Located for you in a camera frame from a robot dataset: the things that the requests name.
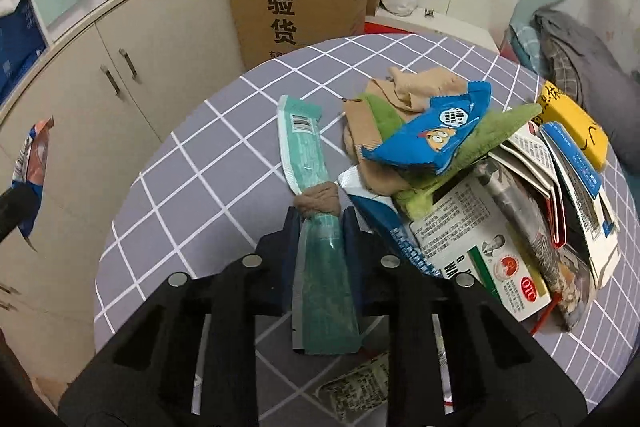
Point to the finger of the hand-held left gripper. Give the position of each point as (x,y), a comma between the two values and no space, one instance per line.
(12,212)

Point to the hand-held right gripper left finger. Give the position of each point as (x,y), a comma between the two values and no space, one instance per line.
(291,237)

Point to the grey plaid clothing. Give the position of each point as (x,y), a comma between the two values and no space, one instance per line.
(585,57)

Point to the silver blue foil packet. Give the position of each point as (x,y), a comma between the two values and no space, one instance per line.
(380,217)

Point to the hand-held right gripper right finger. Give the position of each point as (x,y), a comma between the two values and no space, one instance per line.
(351,237)

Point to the blue storage bag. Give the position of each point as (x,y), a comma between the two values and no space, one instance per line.
(17,52)

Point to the blue white flattened carton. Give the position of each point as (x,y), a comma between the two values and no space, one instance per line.
(585,187)

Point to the cream curved cabinet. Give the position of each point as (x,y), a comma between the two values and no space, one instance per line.
(75,107)

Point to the small clear printed wrapper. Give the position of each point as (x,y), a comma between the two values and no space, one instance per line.
(360,382)

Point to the folded printed paper leaflet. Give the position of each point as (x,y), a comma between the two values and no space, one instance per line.
(530,172)

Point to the beige nylon stocking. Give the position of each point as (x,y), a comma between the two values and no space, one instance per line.
(415,89)
(320,199)

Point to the yellow handwritten card box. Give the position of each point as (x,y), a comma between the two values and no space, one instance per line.
(575,122)

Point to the blue orange snack wrapper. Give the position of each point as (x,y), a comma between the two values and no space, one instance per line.
(32,167)

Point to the green fuzzy cloth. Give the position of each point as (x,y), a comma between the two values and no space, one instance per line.
(500,127)

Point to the red box with white lid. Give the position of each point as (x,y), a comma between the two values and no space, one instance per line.
(440,29)

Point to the blue cartoon snack packet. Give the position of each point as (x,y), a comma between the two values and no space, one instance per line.
(430,142)

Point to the white green medicine box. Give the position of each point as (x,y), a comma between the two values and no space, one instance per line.
(465,227)

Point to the round table with checked cloth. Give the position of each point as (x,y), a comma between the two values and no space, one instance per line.
(215,177)

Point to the teal long plastic wrapper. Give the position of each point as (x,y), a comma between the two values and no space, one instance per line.
(305,142)

